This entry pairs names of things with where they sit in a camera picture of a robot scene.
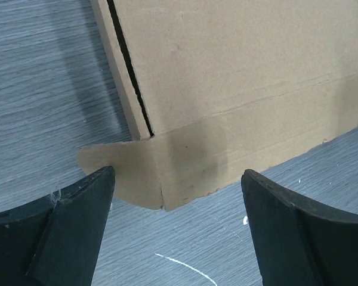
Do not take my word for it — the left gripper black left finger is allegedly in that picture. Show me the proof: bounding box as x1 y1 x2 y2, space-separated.
0 166 115 285

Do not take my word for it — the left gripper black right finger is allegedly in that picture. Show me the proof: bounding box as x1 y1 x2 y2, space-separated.
241 169 358 285

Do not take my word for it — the brown cardboard box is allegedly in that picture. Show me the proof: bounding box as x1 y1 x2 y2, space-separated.
77 1 358 211

